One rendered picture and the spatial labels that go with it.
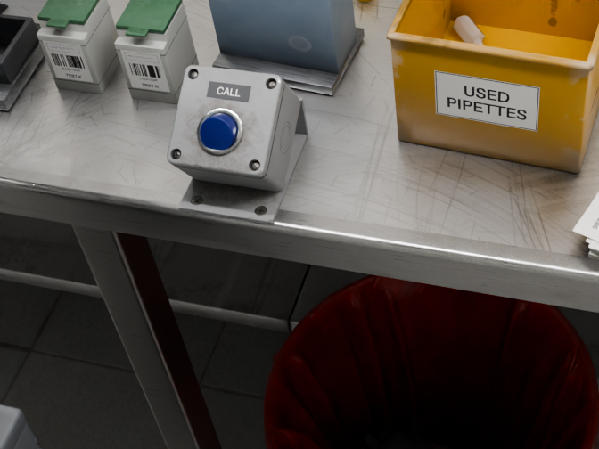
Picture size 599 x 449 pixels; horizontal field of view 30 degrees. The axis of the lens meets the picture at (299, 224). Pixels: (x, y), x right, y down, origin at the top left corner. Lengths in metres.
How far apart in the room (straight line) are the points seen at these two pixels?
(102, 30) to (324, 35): 0.18
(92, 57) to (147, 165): 0.10
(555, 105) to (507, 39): 0.14
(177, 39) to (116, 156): 0.10
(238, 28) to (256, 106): 0.13
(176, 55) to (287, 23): 0.09
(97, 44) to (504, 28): 0.31
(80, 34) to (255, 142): 0.19
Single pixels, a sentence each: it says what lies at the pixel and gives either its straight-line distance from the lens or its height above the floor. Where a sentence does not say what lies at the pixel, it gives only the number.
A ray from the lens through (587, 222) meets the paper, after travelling 0.74.
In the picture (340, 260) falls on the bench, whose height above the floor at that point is 0.85.
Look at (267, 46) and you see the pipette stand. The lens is 0.86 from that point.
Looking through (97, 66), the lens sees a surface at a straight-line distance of 0.88.
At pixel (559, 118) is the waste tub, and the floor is 0.92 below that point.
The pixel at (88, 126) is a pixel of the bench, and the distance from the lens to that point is 0.87.
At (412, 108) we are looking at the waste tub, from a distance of 0.78.
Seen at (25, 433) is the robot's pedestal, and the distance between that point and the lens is 0.74.
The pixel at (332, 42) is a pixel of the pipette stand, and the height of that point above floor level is 0.92.
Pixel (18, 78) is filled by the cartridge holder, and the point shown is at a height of 0.89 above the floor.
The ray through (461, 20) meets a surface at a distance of 0.87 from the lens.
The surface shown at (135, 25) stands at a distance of 0.84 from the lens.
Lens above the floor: 1.45
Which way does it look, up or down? 49 degrees down
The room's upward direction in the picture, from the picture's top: 11 degrees counter-clockwise
